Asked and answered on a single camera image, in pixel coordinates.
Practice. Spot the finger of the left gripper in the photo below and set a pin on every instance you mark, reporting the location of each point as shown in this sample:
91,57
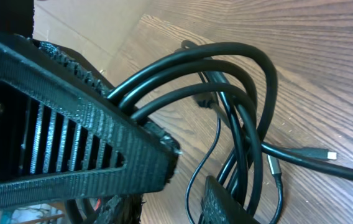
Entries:
76,64
61,140

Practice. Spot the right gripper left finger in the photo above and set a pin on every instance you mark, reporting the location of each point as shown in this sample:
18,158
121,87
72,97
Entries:
120,209

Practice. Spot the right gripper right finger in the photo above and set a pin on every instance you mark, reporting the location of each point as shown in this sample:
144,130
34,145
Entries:
219,207

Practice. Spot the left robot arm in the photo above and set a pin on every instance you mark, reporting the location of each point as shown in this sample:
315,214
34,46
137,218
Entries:
5,15

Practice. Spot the cardboard wall panel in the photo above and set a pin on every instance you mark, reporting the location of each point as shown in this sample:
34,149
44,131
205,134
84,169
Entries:
95,29

